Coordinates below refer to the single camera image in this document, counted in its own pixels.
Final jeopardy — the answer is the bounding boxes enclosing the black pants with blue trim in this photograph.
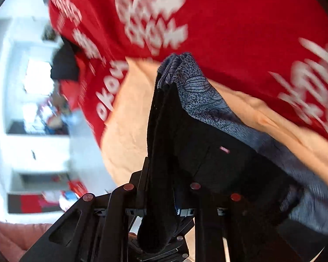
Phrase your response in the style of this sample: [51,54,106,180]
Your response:
[138,53,328,261]

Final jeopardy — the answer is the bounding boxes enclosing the white shelf unit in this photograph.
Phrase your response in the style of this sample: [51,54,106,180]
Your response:
[0,0,114,223]

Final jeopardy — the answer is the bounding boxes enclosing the peach towel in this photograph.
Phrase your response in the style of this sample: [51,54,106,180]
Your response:
[99,57,328,262]

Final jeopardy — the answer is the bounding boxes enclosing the black cloth item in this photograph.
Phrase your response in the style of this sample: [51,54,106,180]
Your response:
[50,36,80,82]

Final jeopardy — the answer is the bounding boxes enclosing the red blanket with white characters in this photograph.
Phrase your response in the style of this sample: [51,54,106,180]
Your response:
[49,0,328,141]

